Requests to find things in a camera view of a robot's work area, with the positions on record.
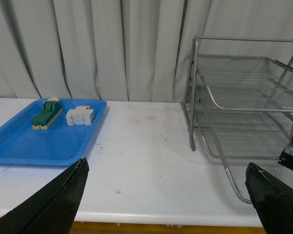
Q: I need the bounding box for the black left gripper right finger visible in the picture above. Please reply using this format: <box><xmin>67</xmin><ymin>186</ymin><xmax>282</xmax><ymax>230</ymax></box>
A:
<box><xmin>246</xmin><ymin>163</ymin><xmax>293</xmax><ymax>234</ymax></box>

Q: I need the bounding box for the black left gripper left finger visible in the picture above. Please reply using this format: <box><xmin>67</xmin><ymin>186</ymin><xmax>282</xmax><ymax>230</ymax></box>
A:
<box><xmin>0</xmin><ymin>158</ymin><xmax>89</xmax><ymax>234</ymax></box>

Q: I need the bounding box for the silver mesh paper rack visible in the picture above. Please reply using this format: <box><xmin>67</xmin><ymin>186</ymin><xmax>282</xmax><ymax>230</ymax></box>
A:
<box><xmin>182</xmin><ymin>36</ymin><xmax>293</xmax><ymax>203</ymax></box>

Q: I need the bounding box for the blue plastic tray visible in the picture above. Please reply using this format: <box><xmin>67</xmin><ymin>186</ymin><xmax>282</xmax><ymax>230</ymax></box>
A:
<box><xmin>0</xmin><ymin>99</ymin><xmax>106</xmax><ymax>167</ymax></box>

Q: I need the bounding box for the white circuit breaker block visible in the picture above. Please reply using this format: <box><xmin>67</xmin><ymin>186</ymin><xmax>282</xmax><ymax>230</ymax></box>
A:
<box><xmin>65</xmin><ymin>106</ymin><xmax>95</xmax><ymax>126</ymax></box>

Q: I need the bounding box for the white curtain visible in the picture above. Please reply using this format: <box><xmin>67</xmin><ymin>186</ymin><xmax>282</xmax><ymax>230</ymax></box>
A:
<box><xmin>0</xmin><ymin>0</ymin><xmax>293</xmax><ymax>102</ymax></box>

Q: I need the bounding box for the green knife switch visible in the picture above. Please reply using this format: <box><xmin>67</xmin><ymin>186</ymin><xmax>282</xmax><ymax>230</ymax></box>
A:
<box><xmin>31</xmin><ymin>97</ymin><xmax>63</xmax><ymax>130</ymax></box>

